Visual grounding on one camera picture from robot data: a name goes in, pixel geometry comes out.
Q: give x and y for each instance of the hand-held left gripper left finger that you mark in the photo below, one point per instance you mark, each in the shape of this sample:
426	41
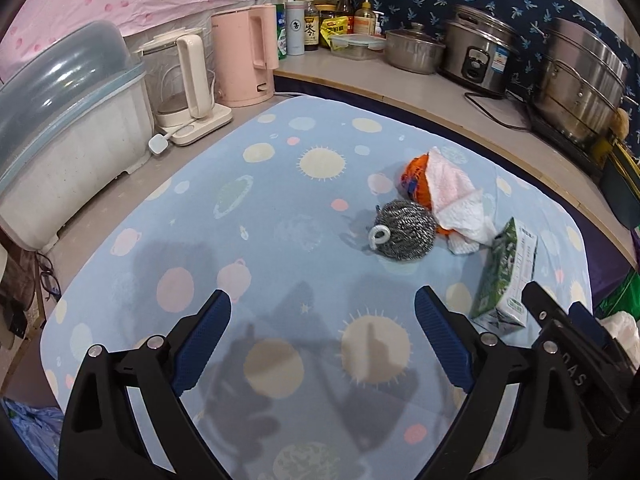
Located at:
202	345

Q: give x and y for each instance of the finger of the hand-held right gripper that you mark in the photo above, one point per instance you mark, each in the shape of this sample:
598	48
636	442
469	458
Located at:
590	322
542	305

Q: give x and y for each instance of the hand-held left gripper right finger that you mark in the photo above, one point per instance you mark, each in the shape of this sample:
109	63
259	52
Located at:
442	342

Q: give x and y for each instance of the white plastic bag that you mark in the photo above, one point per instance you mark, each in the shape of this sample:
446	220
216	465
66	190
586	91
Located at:
624	327

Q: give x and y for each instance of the green white carton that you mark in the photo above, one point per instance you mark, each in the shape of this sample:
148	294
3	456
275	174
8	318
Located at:
502	280

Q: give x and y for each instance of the green plastic bag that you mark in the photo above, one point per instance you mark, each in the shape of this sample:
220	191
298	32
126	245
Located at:
622	295

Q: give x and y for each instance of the purple cloth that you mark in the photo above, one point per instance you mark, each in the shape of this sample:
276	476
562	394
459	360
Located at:
636	242

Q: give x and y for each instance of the steel wool scrubber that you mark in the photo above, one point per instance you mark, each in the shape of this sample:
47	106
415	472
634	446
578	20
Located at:
405	230

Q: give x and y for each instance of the dark plastic basin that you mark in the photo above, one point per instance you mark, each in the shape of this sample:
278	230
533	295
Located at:
622	190

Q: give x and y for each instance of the pink white paper tissue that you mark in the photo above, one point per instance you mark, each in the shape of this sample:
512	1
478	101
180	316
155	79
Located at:
457	195

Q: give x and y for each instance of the blue planet print blanket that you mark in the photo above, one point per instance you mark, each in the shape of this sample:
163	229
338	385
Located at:
280	210

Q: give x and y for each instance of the black induction cooker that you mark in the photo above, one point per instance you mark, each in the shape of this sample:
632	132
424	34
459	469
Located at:
565	145

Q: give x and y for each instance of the eyeglasses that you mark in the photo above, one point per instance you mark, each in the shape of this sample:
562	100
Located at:
49	277

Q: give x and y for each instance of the orange mesh net bag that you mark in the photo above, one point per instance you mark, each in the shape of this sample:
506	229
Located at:
417	175

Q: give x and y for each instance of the yellow green sticks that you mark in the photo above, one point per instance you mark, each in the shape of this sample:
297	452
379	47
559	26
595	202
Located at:
625	152

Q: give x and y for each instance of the blue plastic bag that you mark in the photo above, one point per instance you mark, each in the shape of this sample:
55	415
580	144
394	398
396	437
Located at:
27	435

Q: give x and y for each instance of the yellow sponge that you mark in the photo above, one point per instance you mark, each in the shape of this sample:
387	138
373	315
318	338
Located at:
621	122

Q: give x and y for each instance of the white power plug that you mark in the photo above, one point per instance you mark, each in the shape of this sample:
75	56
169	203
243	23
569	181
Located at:
158	144

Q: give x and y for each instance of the large steel steamer pot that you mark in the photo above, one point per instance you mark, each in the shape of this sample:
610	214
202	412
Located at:
575	85

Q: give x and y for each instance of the steel rice cooker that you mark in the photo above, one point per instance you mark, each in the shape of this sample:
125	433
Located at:
475	55

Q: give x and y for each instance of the white dish rack with lid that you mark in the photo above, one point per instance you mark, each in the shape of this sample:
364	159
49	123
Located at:
65	125

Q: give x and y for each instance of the white glass electric kettle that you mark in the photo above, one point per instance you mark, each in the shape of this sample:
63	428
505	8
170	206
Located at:
187	80

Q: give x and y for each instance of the small steel pot with lid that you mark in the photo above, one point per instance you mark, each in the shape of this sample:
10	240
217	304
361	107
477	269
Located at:
415	50

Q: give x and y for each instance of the pink electric kettle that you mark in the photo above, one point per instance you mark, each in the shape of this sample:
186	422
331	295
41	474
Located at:
240	55

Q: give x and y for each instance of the clear food container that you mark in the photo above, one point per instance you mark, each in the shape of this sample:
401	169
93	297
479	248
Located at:
357	46

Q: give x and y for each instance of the green white bottle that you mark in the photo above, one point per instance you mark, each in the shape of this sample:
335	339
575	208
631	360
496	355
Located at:
280	30

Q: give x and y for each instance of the white blue bottle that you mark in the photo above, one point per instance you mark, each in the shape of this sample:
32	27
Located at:
295	30

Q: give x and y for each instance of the yellow snack packet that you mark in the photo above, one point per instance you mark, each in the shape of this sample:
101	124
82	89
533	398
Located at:
334	32

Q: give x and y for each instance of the orange soap dispenser bottle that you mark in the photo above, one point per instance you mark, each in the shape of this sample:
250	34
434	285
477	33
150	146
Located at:
365	20

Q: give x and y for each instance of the dark sauce bottle white label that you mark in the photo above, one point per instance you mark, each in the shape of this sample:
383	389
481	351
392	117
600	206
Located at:
311	27

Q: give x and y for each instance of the dark lidded jar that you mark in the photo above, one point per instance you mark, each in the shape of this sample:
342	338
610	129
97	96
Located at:
327	11

